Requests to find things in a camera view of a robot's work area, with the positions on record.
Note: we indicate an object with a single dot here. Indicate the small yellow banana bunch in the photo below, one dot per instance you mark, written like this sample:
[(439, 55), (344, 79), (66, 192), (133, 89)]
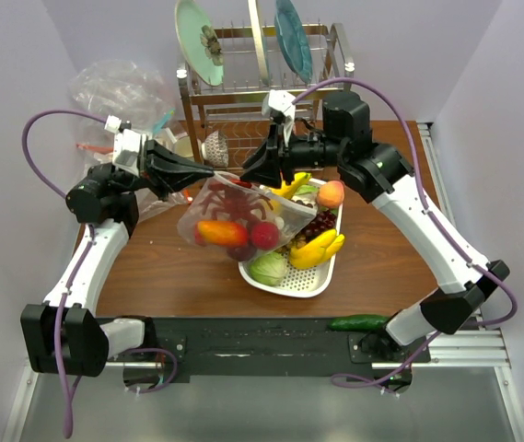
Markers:
[(288, 189)]

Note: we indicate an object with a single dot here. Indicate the teal blue plate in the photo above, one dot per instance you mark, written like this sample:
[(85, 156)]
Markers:
[(293, 40)]

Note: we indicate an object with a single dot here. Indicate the green cucumber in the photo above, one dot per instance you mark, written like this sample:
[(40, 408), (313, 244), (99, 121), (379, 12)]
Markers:
[(357, 323)]

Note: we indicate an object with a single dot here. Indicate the pile of clear plastic bags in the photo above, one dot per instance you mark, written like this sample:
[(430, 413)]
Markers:
[(131, 93)]

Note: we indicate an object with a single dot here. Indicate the beige rimmed plate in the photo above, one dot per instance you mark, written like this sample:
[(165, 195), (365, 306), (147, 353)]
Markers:
[(259, 42)]

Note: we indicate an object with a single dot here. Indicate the mint green flower plate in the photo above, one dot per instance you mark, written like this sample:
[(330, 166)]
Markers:
[(199, 43)]

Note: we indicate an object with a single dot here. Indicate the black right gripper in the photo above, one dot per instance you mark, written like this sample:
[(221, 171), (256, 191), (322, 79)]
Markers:
[(265, 167)]

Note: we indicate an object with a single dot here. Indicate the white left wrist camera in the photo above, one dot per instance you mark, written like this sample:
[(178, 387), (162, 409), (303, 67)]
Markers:
[(128, 146)]

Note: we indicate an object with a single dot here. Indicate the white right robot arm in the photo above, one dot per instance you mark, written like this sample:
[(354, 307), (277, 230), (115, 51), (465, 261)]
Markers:
[(384, 178)]

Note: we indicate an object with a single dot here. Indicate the purple grape bunch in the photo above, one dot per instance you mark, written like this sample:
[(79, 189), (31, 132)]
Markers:
[(323, 221)]

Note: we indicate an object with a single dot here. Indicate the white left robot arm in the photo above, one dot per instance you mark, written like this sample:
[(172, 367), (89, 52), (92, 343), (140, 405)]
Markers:
[(62, 334)]

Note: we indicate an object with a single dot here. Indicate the orange red pepper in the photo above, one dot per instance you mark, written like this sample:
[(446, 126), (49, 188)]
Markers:
[(221, 233)]

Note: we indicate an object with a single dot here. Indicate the green white cabbage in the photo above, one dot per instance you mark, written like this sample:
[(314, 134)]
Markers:
[(269, 269)]

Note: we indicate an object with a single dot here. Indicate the clear polka dot zip bag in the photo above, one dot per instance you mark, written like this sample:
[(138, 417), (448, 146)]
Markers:
[(289, 216)]

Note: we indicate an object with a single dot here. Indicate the cream ceramic cup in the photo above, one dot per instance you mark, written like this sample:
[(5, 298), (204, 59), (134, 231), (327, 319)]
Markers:
[(183, 147)]

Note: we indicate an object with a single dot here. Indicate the white perforated fruit tray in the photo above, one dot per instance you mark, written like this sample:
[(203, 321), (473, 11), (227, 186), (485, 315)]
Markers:
[(305, 283)]

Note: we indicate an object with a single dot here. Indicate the large yellow banana bunch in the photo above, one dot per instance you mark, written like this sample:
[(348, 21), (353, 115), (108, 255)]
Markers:
[(318, 251)]

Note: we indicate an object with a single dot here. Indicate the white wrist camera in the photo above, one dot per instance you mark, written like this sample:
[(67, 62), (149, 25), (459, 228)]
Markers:
[(278, 105), (128, 146)]

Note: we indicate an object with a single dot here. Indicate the small red strawberry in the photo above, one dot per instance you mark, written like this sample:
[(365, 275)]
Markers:
[(265, 236)]

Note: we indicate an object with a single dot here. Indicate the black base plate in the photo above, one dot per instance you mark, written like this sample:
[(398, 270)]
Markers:
[(263, 347)]

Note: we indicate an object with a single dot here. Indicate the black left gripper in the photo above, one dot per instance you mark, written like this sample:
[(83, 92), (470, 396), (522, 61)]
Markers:
[(165, 171)]

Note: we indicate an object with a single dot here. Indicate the grey patterned bowl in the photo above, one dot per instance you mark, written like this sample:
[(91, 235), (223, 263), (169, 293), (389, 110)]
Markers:
[(214, 150)]

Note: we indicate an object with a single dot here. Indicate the dark red apple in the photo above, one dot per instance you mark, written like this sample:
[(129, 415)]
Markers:
[(242, 254)]

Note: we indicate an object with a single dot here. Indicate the orange peach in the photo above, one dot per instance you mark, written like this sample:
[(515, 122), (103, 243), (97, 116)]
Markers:
[(330, 194)]

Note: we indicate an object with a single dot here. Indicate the steel dish rack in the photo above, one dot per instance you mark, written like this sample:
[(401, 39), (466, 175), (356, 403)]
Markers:
[(234, 108)]

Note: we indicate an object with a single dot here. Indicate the red plastic lobster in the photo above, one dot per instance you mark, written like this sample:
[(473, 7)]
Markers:
[(235, 201)]

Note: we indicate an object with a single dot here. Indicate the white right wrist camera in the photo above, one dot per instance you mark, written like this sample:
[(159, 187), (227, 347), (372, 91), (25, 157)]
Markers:
[(278, 105)]

